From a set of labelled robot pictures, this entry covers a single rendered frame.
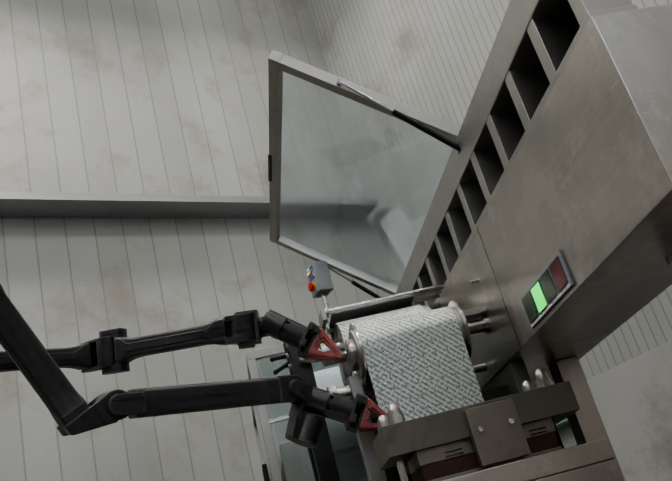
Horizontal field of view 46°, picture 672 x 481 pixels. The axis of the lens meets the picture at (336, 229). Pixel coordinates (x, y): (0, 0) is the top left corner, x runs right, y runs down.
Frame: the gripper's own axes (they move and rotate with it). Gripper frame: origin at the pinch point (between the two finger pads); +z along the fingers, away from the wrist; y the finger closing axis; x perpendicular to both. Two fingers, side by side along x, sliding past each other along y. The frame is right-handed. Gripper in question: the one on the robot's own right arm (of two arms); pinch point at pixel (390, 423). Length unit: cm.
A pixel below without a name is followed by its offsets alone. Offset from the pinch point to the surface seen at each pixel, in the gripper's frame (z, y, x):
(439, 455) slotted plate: 9.2, 18.9, -7.8
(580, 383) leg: 44, -13, 26
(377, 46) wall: -66, -422, 438
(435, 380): 7.3, 0.2, 12.3
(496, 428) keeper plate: 18.4, 21.9, -0.2
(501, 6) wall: 26, -289, 399
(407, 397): 2.1, 0.2, 6.6
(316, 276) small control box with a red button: -30, -57, 51
